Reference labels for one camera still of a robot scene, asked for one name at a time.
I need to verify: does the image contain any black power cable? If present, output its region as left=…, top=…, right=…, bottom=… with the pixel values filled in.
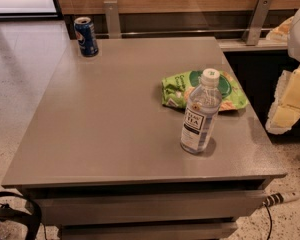
left=263, top=202, right=274, bottom=240

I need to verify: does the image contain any clear plastic tea bottle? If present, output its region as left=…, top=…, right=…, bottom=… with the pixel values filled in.
left=180, top=68, right=222, bottom=154

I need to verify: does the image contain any left metal bracket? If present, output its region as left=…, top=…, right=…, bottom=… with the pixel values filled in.
left=104, top=0, right=122, bottom=39

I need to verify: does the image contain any right metal bracket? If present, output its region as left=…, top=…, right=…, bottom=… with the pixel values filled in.
left=242, top=0, right=273, bottom=46

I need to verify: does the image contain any green snack chip bag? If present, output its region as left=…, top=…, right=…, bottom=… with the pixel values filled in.
left=161, top=71, right=248, bottom=111

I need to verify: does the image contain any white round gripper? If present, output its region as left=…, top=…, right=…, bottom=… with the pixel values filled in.
left=265, top=8, right=300, bottom=135

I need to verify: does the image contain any white power strip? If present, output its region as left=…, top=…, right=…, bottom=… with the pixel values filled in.
left=264, top=192, right=300, bottom=207

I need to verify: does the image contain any blue Pepsi soda can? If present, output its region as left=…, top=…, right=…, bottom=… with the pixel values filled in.
left=74, top=17, right=99, bottom=57

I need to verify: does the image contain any metal bracket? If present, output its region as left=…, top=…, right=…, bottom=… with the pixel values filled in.
left=104, top=0, right=122, bottom=39
left=242, top=0, right=273, bottom=46

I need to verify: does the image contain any black bag strap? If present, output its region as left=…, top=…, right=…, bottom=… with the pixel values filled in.
left=0, top=191, right=43, bottom=240

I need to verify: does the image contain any horizontal metal rail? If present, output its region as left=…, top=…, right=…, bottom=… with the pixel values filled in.
left=95, top=27, right=274, bottom=38

